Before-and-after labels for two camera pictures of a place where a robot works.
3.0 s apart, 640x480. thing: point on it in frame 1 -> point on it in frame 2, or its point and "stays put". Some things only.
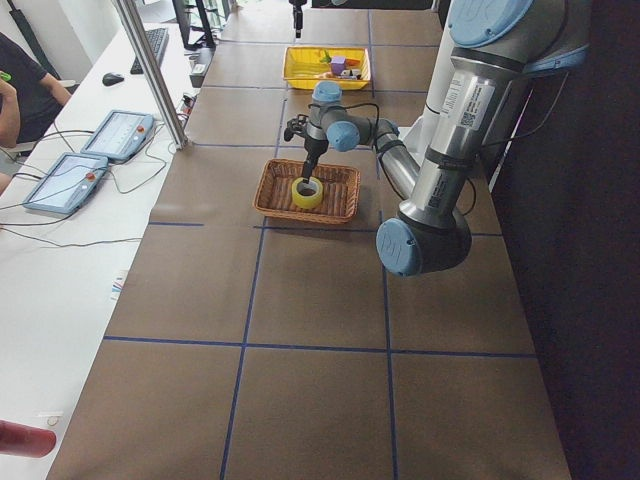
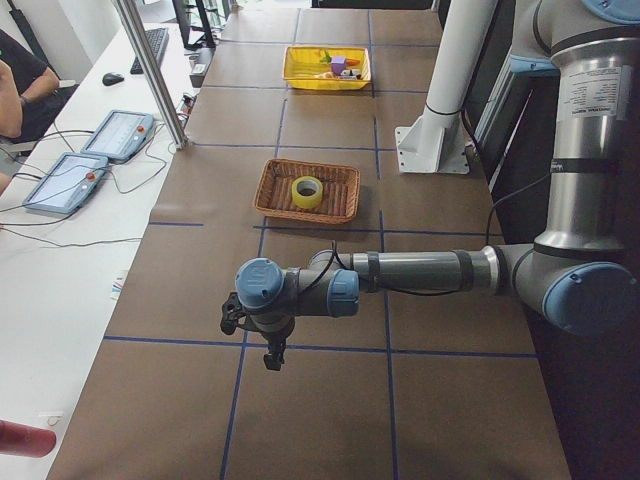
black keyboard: [158, 38] stays put
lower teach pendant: [68, 183] stays put
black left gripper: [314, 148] -> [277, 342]
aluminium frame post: [157, 76] stays put
